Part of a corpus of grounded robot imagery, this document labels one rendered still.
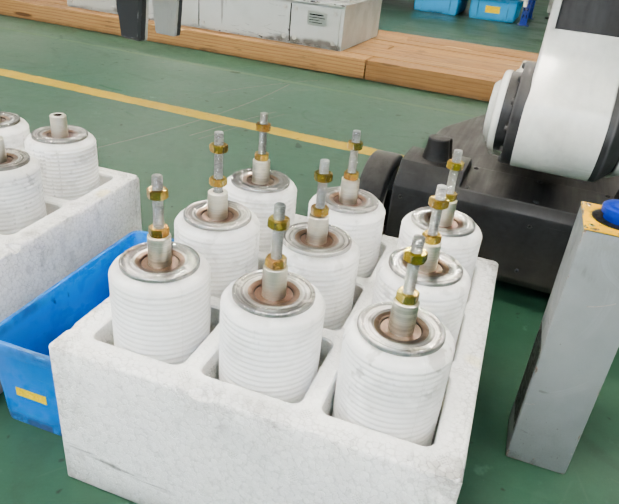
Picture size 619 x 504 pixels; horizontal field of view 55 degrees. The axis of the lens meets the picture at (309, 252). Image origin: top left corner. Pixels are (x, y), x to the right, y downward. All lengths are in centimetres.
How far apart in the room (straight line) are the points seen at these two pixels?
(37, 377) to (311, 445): 34
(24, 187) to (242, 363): 41
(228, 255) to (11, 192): 30
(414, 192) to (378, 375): 56
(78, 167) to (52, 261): 14
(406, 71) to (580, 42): 168
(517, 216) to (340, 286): 45
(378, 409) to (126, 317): 24
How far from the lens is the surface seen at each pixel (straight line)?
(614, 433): 91
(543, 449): 79
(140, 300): 56
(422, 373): 49
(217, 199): 66
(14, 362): 74
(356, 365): 51
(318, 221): 62
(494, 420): 85
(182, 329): 58
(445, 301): 59
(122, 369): 58
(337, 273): 61
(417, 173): 103
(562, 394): 74
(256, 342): 52
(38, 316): 81
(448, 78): 249
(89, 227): 90
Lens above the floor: 55
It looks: 29 degrees down
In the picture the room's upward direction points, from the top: 6 degrees clockwise
